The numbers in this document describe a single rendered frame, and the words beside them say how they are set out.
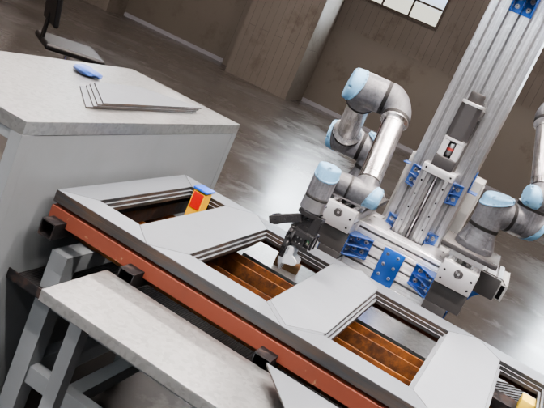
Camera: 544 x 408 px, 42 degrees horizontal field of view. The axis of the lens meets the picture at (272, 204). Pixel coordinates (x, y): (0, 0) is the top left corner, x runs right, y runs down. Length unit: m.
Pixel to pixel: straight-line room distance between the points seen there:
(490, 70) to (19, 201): 1.81
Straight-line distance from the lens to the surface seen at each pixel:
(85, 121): 2.17
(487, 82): 2.92
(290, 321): 1.90
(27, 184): 2.10
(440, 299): 2.73
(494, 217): 2.76
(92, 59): 6.15
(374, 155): 2.28
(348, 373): 1.82
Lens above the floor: 1.59
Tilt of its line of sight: 15 degrees down
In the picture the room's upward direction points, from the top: 24 degrees clockwise
